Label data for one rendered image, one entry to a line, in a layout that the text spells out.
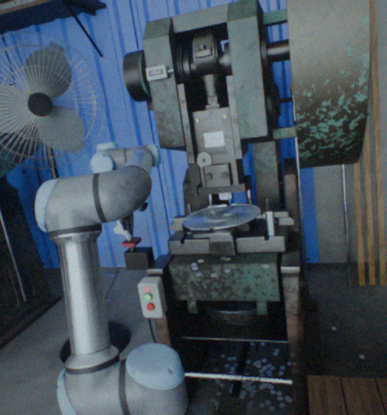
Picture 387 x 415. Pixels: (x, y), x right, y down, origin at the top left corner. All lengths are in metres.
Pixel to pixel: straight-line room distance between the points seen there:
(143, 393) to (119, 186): 0.43
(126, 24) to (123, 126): 0.67
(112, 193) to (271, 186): 0.95
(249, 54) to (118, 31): 1.64
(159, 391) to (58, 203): 0.44
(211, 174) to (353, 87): 0.57
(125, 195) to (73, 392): 0.42
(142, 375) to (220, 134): 0.86
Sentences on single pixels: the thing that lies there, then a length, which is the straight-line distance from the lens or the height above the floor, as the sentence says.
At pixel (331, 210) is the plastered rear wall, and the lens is 2.68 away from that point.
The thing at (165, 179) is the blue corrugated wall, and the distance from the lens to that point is 2.74.
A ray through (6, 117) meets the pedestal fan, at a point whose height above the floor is 1.26.
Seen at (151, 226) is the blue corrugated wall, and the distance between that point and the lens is 2.87.
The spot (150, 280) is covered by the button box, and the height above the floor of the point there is 0.63.
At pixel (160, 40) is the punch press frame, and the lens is 1.37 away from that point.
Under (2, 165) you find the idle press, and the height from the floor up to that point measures 1.03.
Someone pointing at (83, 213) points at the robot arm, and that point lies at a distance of 0.83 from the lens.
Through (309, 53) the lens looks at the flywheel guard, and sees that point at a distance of 1.01.
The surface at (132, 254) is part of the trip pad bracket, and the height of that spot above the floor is 0.70.
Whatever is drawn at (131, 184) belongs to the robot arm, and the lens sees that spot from 0.83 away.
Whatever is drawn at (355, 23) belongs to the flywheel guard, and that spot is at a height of 1.32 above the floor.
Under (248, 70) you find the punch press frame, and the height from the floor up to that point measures 1.28.
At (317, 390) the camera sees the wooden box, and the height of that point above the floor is 0.35.
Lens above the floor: 1.18
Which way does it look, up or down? 15 degrees down
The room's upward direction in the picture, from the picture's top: 8 degrees counter-clockwise
